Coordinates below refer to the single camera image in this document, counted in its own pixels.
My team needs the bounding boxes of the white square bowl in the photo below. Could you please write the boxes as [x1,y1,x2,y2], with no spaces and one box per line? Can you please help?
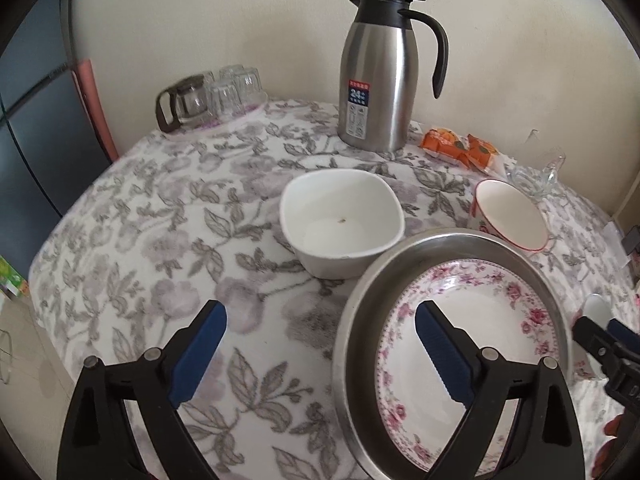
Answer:
[279,170,406,279]

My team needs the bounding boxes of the stainless steel thermos jug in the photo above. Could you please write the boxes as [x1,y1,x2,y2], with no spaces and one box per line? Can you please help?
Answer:
[336,0,450,152]

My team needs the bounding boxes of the dark blue door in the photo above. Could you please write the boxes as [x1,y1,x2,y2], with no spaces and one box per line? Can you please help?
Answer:
[0,0,118,281]

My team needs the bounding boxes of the light blue bowl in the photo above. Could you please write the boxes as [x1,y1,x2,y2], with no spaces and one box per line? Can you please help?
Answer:
[575,294,613,382]

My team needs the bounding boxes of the orange snack packet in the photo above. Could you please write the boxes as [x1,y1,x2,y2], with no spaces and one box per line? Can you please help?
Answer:
[420,128,471,161]
[460,133,501,171]

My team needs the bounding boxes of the strawberry print bowl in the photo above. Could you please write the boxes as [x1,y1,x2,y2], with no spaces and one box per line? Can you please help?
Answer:
[467,178,550,256]

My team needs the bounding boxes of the pink floral round plate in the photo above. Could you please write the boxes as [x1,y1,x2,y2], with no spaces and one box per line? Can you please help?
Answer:
[374,258,561,476]

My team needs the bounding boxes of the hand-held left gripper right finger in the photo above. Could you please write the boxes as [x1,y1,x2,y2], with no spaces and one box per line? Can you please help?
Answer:
[415,300,586,480]

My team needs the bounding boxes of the black charger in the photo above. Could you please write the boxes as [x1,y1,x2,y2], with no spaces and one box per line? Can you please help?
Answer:
[621,226,640,261]

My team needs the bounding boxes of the clear glass mug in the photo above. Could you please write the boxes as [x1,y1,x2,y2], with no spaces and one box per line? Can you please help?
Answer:
[505,152,568,201]

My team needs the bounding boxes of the green box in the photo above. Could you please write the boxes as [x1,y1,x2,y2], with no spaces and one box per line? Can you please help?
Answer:
[0,255,31,301]

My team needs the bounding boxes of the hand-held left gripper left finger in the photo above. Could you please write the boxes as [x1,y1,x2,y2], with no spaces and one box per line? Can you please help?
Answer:
[56,300,228,480]

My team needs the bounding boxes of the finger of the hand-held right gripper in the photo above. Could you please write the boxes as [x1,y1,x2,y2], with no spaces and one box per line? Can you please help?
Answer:
[606,318,640,356]
[571,315,621,368]

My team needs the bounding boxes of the stainless steel plate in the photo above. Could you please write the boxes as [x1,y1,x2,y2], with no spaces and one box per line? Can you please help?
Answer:
[331,228,576,480]

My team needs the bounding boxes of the white power strip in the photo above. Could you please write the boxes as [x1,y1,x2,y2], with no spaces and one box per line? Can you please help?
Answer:
[606,222,628,267]

